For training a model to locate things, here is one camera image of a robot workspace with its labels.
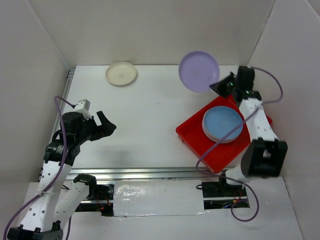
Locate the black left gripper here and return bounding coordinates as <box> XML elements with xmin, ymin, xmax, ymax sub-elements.
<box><xmin>76</xmin><ymin>110</ymin><xmax>117</xmax><ymax>144</ymax></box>

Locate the purple plate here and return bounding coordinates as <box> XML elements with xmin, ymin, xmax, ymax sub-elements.
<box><xmin>178</xmin><ymin>51</ymin><xmax>220</xmax><ymax>93</ymax></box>

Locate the blue plate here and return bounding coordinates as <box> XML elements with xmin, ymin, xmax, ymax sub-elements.
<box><xmin>201</xmin><ymin>106</ymin><xmax>243</xmax><ymax>144</ymax></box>

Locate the cream plate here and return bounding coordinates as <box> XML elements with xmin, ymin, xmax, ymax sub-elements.
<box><xmin>105</xmin><ymin>61</ymin><xmax>138</xmax><ymax>87</ymax></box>

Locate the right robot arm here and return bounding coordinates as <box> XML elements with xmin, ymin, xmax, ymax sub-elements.
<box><xmin>210</xmin><ymin>66</ymin><xmax>288</xmax><ymax>196</ymax></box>

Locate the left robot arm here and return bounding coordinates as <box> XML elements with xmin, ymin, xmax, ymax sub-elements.
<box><xmin>3</xmin><ymin>111</ymin><xmax>117</xmax><ymax>240</ymax></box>

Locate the red plastic bin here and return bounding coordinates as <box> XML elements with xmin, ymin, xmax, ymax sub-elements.
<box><xmin>175</xmin><ymin>96</ymin><xmax>273</xmax><ymax>173</ymax></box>

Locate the white tape patch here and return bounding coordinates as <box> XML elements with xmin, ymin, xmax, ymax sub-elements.
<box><xmin>113</xmin><ymin>180</ymin><xmax>205</xmax><ymax>217</ymax></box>

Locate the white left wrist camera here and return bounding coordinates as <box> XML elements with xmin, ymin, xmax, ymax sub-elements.
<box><xmin>73</xmin><ymin>99</ymin><xmax>91</xmax><ymax>118</ymax></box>

